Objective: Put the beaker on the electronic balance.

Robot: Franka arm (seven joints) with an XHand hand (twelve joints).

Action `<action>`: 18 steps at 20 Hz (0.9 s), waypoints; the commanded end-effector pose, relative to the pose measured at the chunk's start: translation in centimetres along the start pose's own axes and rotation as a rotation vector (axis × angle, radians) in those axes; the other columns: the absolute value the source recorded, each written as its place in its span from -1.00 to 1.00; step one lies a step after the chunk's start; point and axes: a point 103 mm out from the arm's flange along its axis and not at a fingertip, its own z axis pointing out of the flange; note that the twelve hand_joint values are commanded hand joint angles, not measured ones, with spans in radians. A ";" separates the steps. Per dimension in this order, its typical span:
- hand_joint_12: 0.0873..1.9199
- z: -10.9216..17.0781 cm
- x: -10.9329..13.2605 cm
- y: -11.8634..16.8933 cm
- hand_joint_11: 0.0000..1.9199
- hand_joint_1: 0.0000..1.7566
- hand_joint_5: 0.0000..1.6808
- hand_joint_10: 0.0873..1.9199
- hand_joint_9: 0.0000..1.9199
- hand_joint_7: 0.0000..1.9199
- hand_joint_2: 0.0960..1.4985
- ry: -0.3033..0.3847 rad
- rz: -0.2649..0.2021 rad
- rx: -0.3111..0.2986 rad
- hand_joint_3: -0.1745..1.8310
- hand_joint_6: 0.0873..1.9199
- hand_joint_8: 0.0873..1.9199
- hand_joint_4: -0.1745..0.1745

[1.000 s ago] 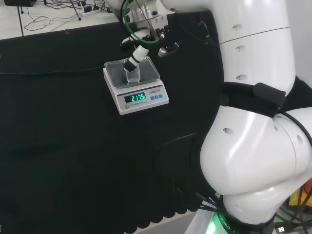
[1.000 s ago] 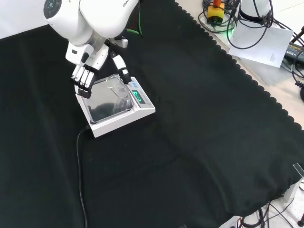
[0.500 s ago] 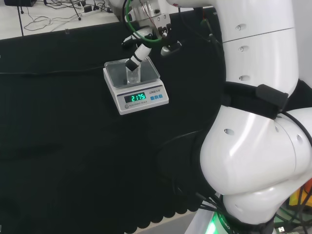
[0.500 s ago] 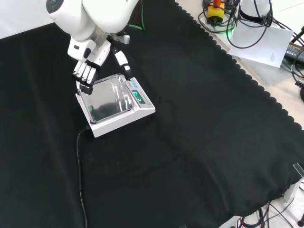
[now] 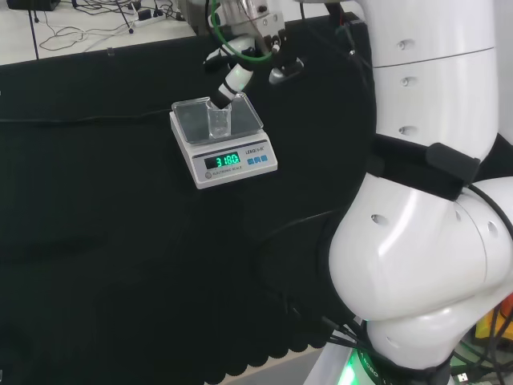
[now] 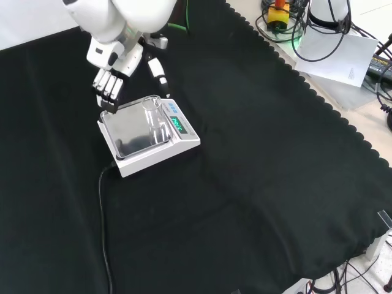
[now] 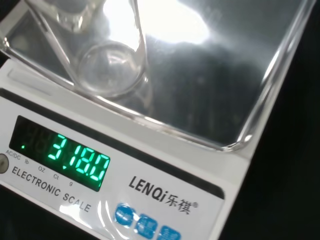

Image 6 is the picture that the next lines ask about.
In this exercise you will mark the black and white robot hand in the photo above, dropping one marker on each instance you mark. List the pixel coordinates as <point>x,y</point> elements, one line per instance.
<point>128,62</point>

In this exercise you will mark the clear glass beaker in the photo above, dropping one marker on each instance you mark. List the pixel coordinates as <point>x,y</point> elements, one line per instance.
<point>156,122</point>

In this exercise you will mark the white electronic balance steel pan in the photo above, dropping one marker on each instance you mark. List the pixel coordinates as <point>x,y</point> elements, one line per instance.
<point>137,162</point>

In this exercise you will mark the yellow stop button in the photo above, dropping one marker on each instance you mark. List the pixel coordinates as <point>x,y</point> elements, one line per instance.
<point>278,16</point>

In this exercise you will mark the black bench cloth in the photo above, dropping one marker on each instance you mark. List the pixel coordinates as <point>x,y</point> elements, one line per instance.
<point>245,168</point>

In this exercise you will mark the pale board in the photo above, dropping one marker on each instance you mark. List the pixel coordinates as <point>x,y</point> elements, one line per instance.
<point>337,61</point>

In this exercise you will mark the black power adapter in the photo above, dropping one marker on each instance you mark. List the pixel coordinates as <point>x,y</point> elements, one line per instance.
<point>379,65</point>

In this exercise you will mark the aluminium frame post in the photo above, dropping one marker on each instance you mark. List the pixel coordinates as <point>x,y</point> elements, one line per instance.
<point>378,242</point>

